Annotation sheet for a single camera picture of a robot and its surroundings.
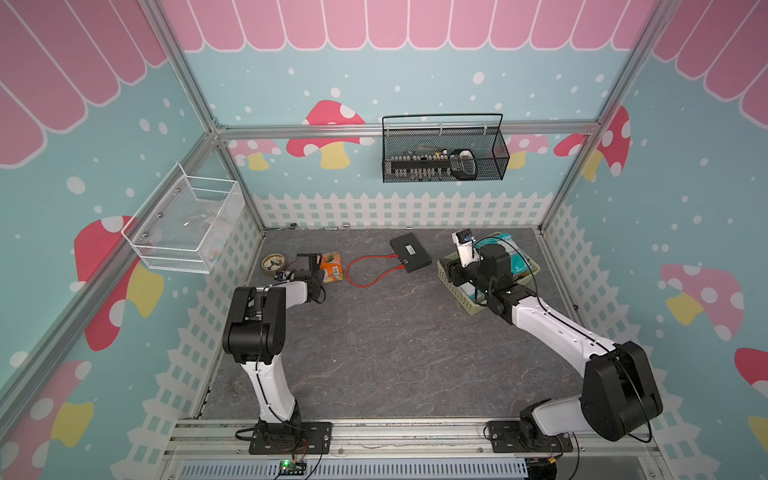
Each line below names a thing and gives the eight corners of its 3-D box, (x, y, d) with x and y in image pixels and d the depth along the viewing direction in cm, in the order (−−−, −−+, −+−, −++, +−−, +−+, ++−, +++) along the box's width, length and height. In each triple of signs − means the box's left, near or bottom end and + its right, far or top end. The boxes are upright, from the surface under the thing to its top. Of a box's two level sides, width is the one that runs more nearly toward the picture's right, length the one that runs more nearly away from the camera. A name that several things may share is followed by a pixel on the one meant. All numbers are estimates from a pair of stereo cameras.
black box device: (407, 273, 109) (408, 268, 107) (389, 243, 118) (389, 238, 116) (431, 264, 112) (432, 259, 110) (411, 236, 121) (412, 231, 119)
